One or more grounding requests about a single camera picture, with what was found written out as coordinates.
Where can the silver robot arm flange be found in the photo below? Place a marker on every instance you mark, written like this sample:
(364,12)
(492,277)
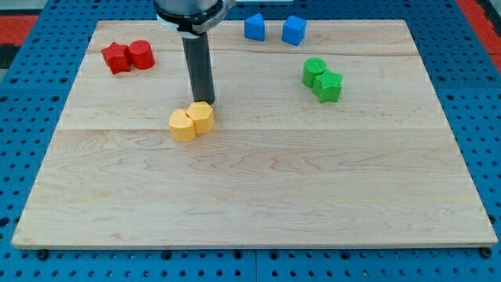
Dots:
(191,18)

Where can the blue triangle block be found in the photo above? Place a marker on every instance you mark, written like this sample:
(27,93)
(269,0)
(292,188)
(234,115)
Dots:
(254,28)

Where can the blue cube block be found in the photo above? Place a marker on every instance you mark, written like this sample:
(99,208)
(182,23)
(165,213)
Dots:
(294,30)

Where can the yellow hexagon block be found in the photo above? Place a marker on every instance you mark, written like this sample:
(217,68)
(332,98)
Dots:
(202,115)

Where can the yellow heart block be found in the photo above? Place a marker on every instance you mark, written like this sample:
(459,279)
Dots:
(181,126)

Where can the light wooden board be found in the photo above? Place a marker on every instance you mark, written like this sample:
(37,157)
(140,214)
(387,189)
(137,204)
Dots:
(380,168)

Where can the green star block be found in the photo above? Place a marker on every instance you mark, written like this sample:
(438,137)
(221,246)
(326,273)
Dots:
(328,86)

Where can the green cylinder block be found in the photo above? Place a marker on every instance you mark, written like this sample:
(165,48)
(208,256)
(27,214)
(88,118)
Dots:
(312,68)

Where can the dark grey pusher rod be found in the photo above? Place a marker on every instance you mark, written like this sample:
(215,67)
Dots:
(198,61)

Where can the red cylinder block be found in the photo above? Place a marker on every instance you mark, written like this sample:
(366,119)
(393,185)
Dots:
(141,54)

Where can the red star block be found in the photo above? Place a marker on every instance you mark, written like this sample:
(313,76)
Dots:
(117,58)

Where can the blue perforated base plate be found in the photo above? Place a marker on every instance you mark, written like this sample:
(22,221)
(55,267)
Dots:
(462,70)

